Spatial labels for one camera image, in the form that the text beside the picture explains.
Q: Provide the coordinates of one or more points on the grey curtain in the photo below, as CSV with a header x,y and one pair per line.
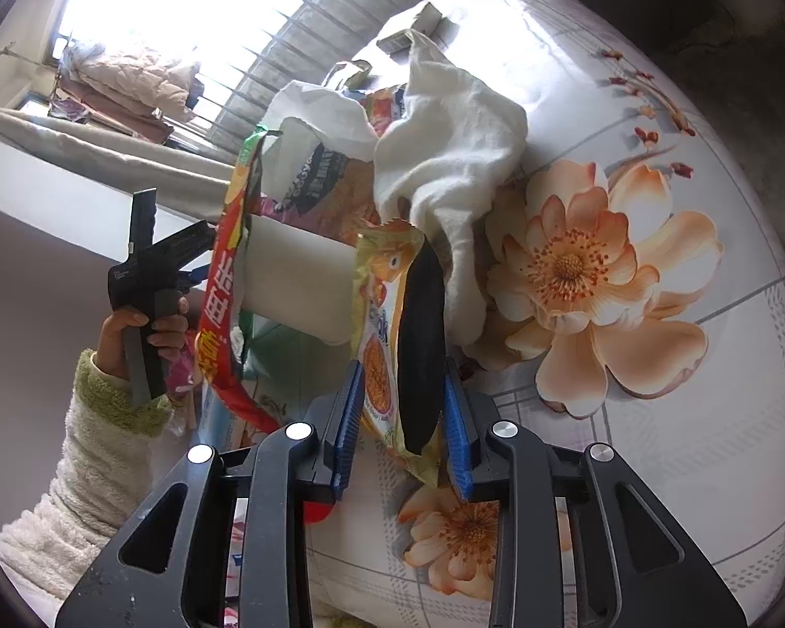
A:
x,y
72,137

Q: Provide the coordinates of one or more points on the pale yellow box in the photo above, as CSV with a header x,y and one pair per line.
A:
x,y
396,40

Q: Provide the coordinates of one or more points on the quilted hanging jacket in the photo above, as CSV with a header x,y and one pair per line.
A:
x,y
137,78

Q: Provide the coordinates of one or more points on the yellow noodle packet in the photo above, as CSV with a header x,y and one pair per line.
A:
x,y
376,353

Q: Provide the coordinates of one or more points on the floral tablecloth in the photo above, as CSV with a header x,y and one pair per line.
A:
x,y
661,405

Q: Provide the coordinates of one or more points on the person's left hand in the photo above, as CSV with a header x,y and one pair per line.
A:
x,y
114,347

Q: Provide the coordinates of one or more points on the red printed packet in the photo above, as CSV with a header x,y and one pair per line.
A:
x,y
383,104

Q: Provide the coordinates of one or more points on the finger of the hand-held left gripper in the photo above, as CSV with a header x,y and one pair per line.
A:
x,y
183,242
193,276

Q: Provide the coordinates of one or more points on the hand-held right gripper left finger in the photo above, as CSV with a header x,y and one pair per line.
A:
x,y
347,418

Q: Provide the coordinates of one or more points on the white cloth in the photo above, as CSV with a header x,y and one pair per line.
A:
x,y
445,144

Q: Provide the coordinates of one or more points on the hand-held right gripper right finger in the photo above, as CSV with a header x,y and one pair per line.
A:
x,y
458,432

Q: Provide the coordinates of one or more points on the white plastic bag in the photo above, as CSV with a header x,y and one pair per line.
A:
x,y
314,111

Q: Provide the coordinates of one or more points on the person's left forearm fleece sleeve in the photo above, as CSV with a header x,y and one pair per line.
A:
x,y
85,484

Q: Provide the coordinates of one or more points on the yellow green packet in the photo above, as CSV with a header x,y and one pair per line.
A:
x,y
350,73

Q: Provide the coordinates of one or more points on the white box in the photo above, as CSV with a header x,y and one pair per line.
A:
x,y
294,275

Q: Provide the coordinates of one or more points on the grey purple snack packet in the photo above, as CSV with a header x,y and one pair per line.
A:
x,y
340,196

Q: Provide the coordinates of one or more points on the red green snack packet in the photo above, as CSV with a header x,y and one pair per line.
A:
x,y
219,314

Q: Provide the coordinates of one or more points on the metal window grille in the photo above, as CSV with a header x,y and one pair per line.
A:
x,y
288,46

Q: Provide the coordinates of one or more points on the pink wrapper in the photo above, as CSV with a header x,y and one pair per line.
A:
x,y
178,369

